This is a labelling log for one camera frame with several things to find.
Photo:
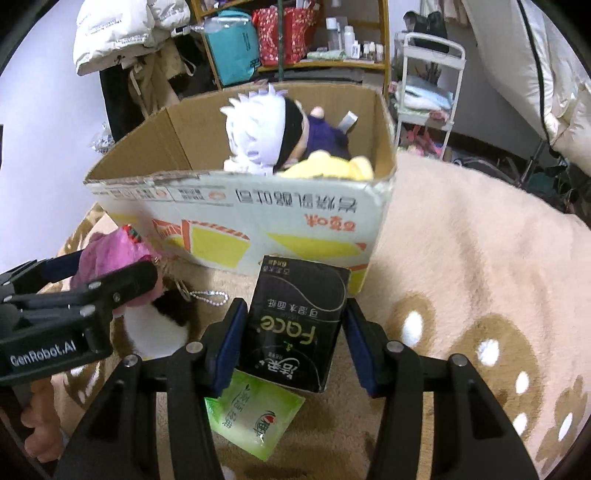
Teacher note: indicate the pile of pink toys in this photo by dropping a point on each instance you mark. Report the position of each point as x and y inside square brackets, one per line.
[422, 143]

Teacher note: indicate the teal bag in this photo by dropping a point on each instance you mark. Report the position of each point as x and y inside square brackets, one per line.
[231, 48]

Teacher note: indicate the black tissue pack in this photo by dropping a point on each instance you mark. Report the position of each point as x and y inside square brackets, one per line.
[295, 323]

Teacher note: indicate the white puffer jacket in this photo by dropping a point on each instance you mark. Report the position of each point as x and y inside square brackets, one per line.
[124, 32]

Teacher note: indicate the green tissue pack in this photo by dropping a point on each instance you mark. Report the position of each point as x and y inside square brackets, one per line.
[258, 415]

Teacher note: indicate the printed cardboard box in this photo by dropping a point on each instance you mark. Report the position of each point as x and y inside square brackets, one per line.
[300, 221]

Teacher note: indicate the black hanging garment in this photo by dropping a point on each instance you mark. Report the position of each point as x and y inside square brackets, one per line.
[117, 106]

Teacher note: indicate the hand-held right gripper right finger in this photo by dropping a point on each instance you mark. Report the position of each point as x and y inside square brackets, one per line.
[358, 350]

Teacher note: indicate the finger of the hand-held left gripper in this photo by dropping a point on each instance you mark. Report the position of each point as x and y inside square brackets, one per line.
[124, 284]
[41, 272]

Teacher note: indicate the red gift bag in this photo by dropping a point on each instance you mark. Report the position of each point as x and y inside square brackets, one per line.
[295, 37]

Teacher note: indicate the white rolling cart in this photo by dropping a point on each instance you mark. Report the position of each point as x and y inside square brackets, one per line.
[455, 83]

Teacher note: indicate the pink plush toy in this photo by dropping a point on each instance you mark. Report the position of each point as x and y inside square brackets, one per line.
[115, 249]

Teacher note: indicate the yellow plush toy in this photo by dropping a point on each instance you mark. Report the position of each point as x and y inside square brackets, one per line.
[323, 167]

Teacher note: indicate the white-haired plush doll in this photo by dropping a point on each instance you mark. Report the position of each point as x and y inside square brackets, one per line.
[258, 129]

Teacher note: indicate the group of toiletry bottles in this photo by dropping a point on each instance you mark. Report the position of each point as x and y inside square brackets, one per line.
[348, 41]

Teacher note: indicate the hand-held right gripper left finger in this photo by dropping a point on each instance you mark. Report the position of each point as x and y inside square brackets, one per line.
[226, 350]

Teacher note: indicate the beige hanging coat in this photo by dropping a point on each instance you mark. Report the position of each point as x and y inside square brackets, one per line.
[154, 78]

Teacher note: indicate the light blue folded cloth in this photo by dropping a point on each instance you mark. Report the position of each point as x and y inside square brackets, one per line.
[425, 94]

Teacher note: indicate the cream plush toy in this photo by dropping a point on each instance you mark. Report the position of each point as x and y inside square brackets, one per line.
[152, 330]

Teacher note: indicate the black bag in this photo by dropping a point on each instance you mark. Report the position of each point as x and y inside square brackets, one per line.
[425, 27]

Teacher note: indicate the wooden shelf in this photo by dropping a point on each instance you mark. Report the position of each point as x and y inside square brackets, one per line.
[323, 65]

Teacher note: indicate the green pole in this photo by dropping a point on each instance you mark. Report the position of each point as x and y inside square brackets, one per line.
[280, 41]

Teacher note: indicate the cream padded chair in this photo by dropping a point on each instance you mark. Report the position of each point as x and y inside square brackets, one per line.
[531, 69]

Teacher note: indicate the crumpled plastic bag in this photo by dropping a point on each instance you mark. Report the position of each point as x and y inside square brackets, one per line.
[101, 143]

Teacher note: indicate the person's left hand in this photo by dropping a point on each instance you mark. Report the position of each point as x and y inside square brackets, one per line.
[41, 415]

